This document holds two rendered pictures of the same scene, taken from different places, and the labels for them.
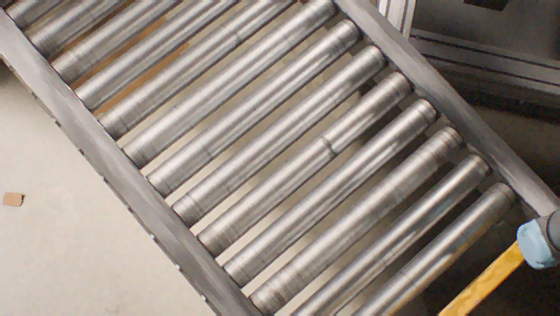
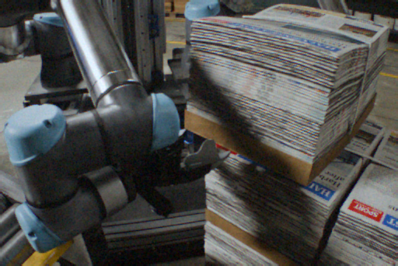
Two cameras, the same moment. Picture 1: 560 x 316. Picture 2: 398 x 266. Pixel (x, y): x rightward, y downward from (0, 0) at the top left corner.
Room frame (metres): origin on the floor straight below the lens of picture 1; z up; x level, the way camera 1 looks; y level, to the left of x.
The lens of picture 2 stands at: (-0.02, -0.56, 1.18)
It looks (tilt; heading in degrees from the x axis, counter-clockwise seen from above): 31 degrees down; 346
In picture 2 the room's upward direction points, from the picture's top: straight up
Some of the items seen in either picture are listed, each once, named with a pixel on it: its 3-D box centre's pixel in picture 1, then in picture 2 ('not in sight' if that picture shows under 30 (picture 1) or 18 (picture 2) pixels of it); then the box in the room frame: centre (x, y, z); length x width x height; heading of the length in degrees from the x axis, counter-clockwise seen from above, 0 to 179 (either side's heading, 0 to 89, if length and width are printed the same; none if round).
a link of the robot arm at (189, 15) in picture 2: not in sight; (203, 19); (1.05, -0.85, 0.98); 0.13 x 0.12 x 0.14; 144
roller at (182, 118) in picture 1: (232, 79); not in sight; (0.51, 0.11, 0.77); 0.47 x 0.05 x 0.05; 142
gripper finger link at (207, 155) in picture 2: not in sight; (209, 152); (0.41, -0.69, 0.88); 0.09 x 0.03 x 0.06; 95
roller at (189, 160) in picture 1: (256, 106); not in sight; (0.47, 0.05, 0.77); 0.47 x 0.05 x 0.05; 142
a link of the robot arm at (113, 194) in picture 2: not in sight; (104, 189); (0.36, -0.51, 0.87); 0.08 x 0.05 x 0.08; 32
